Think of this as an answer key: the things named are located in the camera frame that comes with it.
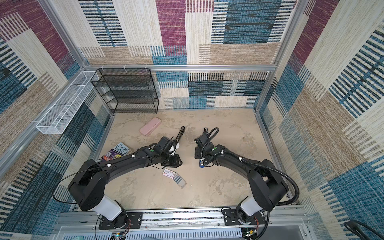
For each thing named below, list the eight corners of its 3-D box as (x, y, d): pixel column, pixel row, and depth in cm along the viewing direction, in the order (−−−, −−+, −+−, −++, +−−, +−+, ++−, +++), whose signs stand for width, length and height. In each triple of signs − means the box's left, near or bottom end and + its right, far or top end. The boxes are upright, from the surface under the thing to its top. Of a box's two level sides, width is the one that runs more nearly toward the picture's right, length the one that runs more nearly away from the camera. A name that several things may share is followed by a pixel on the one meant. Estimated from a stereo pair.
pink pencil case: (139, 132, 110) (138, 130, 108) (156, 118, 118) (155, 116, 116) (146, 137, 108) (145, 134, 105) (162, 122, 116) (161, 119, 114)
